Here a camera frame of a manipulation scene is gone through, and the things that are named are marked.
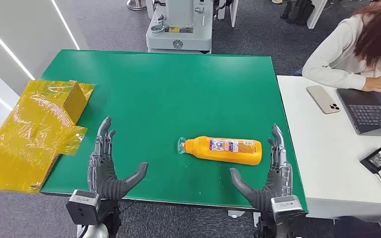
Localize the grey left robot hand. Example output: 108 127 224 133
87 117 148 201

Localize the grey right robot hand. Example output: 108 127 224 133
230 124 293 213

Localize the orange plastic bottle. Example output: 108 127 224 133
177 136 263 166

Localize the white desk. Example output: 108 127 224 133
277 75 381 225

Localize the yellow taped cardboard box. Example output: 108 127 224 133
0 79 95 193

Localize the beige smartphone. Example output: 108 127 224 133
306 85 341 115

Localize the black power adapter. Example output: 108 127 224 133
360 147 381 175

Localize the grey laptop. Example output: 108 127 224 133
336 88 381 137

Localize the person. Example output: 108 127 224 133
302 0 381 94

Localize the white furniture panel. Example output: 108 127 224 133
216 0 240 28
306 0 328 30

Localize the chrome chair base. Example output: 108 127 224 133
127 0 148 11

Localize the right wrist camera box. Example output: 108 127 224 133
270 195 307 225

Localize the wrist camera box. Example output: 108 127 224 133
65 189 101 226
270 195 307 225

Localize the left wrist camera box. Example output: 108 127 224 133
65 189 101 226

